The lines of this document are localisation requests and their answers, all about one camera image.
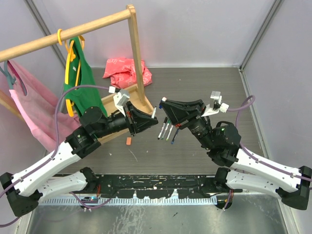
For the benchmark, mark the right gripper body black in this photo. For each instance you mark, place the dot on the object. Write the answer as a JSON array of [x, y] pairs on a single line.
[[198, 126]]

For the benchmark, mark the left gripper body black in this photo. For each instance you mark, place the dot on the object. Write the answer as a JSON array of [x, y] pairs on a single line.
[[128, 118]]

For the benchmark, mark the white pen green tip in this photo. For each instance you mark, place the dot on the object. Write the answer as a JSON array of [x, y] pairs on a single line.
[[169, 133]]

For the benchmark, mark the short white pen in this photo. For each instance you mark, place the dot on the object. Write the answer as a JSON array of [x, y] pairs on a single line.
[[154, 112]]

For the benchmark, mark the long white green pen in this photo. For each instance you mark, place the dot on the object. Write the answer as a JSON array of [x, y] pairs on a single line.
[[165, 130]]

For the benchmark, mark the orange eraser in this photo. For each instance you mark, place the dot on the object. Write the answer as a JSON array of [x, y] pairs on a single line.
[[128, 141]]

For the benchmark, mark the white pen black tip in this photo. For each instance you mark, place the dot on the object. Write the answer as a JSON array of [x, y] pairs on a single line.
[[161, 131]]

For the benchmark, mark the blue pen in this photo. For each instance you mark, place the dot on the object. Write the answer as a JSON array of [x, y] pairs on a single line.
[[174, 137]]

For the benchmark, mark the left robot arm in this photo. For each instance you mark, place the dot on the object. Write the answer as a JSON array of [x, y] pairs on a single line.
[[26, 189]]

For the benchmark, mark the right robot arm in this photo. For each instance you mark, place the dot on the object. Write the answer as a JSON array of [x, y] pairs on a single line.
[[239, 168]]

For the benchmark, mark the red patterned cloth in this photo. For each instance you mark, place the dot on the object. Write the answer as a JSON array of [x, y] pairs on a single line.
[[121, 72]]

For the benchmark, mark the green tank top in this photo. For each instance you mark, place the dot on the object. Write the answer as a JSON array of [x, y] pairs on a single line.
[[78, 72]]

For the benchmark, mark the pink shirt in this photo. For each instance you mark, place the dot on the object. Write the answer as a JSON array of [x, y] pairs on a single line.
[[36, 103]]

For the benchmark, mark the grey blue hanger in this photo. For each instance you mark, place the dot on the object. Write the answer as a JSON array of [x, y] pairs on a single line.
[[11, 76]]

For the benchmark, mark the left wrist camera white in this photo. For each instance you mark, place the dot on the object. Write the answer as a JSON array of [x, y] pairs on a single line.
[[120, 98]]

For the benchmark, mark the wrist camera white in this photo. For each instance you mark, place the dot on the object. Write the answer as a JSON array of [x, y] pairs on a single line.
[[120, 98], [216, 105]]

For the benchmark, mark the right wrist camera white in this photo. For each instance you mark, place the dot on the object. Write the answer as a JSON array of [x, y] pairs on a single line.
[[216, 105]]

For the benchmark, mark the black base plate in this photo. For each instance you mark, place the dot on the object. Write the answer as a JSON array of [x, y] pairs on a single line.
[[155, 186]]

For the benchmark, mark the white cable duct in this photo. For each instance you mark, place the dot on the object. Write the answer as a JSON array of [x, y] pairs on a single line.
[[174, 200]]

